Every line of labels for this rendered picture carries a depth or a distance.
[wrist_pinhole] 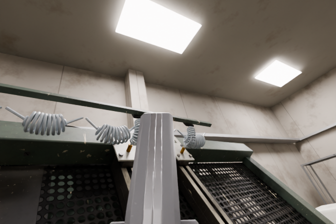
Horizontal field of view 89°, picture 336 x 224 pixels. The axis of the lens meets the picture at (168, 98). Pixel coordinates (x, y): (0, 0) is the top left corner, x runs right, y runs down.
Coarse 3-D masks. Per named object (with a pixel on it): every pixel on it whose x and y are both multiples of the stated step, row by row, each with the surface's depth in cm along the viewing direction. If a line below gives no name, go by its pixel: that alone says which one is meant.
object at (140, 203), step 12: (144, 120) 9; (144, 132) 8; (144, 144) 8; (144, 156) 7; (132, 168) 7; (144, 168) 7; (132, 180) 7; (144, 180) 6; (132, 192) 6; (144, 192) 6; (132, 204) 6; (144, 204) 6; (132, 216) 5; (144, 216) 5
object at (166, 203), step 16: (160, 112) 10; (160, 128) 9; (160, 144) 8; (160, 160) 7; (160, 176) 7; (176, 176) 7; (160, 192) 6; (176, 192) 6; (160, 208) 6; (176, 208) 6
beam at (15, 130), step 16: (0, 128) 52; (16, 128) 55; (80, 128) 69; (0, 144) 50; (16, 144) 52; (32, 144) 54; (48, 144) 56; (64, 144) 59; (80, 144) 62; (96, 144) 65; (208, 144) 107; (224, 144) 118; (240, 144) 132; (0, 160) 52; (16, 160) 54; (32, 160) 56; (48, 160) 58; (64, 160) 61; (80, 160) 64; (96, 160) 67; (112, 160) 71; (208, 160) 106; (224, 160) 115; (240, 160) 126
